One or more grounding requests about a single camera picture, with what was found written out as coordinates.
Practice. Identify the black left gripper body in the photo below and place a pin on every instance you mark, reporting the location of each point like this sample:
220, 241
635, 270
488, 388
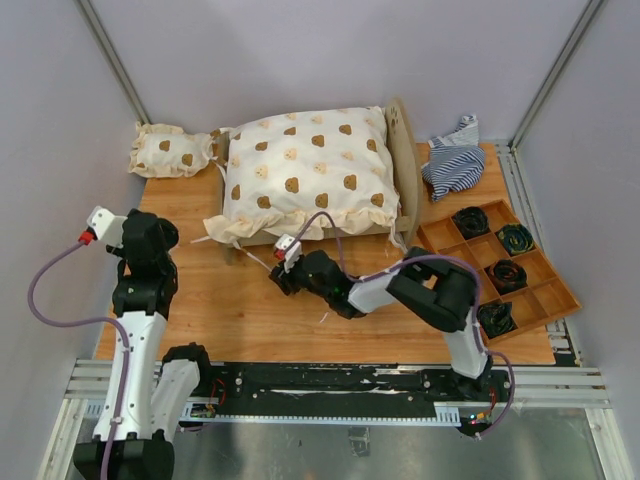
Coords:
169, 231

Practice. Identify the wooden striped pet bed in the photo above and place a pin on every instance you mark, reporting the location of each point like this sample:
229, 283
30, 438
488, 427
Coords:
406, 177

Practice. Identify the aluminium frame post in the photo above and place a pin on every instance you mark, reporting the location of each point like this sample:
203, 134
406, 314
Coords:
111, 57
578, 33

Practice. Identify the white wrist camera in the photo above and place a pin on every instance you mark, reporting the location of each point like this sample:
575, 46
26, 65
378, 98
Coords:
287, 250
107, 226

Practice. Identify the blue yellow rolled fabric item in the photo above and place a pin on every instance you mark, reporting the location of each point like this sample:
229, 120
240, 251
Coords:
515, 239

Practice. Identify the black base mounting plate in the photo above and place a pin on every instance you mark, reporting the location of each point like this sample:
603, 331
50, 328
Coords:
336, 389

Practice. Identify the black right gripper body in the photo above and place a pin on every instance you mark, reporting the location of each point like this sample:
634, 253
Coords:
297, 278

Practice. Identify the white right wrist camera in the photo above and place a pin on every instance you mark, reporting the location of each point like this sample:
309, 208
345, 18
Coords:
287, 250

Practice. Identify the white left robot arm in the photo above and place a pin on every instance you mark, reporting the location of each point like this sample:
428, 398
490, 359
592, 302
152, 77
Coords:
146, 397

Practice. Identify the blue striped cloth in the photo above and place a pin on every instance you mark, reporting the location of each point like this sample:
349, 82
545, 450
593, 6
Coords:
456, 161

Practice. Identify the large bear print cushion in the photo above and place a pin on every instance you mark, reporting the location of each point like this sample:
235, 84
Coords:
302, 173

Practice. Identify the dark rolled fabric item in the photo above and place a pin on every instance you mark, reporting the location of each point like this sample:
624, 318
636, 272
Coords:
496, 319

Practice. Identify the grey slotted cable duct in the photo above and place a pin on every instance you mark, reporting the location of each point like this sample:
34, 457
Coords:
443, 416

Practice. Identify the wooden compartment tray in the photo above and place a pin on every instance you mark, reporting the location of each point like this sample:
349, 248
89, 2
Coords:
520, 289

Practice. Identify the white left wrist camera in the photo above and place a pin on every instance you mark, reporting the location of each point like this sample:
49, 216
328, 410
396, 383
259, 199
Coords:
107, 226

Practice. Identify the left aluminium frame post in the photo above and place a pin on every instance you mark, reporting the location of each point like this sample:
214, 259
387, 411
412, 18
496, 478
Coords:
111, 57

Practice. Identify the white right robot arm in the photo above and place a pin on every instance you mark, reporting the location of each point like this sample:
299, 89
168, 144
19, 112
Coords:
439, 290

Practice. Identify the right aluminium frame post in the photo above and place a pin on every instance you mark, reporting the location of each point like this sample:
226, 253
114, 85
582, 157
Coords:
578, 33

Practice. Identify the black orange rolled fabric item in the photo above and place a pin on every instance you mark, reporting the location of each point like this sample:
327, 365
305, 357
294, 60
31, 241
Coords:
507, 276

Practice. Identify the small bear print pillow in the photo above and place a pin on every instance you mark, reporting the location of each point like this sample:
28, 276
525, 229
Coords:
167, 151

